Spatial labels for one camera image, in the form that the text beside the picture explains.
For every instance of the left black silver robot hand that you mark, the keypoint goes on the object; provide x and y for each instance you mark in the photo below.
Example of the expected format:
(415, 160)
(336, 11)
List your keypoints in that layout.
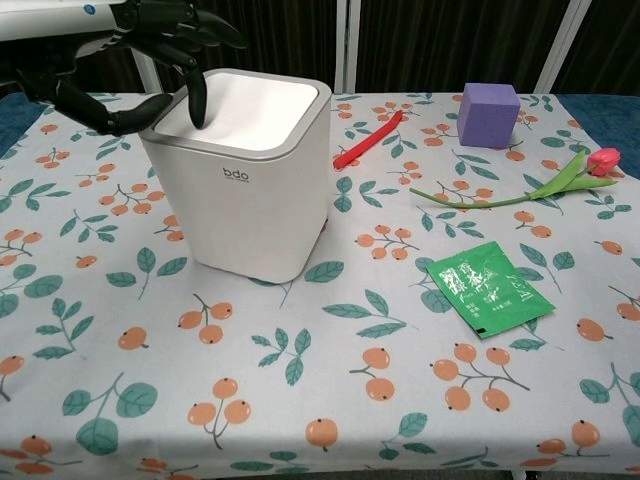
(150, 35)

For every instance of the white trash bin lid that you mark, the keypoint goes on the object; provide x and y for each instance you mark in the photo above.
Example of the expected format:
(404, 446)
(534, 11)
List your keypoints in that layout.
(250, 110)

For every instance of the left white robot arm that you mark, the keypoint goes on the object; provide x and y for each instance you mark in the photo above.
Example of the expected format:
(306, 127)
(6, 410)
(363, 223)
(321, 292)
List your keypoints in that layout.
(50, 17)

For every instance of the white plastic bin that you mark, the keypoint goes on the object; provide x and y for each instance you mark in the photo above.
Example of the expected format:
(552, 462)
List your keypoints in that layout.
(245, 210)

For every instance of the red plastic strip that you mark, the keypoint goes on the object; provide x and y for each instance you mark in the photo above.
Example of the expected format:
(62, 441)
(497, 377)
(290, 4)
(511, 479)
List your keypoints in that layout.
(367, 142)

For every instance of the dark ribbed partition panel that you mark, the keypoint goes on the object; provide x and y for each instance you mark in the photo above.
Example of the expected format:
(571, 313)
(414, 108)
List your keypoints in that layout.
(440, 40)

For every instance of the purple foam cube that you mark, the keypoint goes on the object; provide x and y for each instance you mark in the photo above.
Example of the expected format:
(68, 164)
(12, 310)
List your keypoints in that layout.
(487, 117)

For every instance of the green sachet packet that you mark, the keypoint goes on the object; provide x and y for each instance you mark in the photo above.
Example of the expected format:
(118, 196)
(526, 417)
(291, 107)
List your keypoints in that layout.
(487, 290)

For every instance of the pink tulip with green stem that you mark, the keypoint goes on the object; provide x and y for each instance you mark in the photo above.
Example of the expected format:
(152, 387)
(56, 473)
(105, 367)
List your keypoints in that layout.
(560, 182)

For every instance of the aluminium partition post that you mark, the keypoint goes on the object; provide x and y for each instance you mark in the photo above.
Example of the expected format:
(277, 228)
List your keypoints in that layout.
(146, 72)
(560, 45)
(346, 45)

